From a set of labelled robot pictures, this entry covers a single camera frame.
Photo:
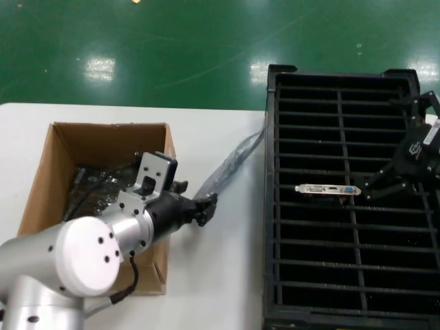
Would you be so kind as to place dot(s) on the black slotted plastic container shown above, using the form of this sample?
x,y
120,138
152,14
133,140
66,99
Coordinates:
x,y
271,206

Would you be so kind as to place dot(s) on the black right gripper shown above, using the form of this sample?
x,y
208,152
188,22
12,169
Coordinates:
x,y
412,158

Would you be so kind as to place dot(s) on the brown cardboard box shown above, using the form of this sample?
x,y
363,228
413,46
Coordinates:
x,y
103,137

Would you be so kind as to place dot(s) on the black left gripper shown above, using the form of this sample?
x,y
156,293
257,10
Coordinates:
x,y
172,213

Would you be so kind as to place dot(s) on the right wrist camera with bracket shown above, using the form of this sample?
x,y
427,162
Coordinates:
x,y
434,135

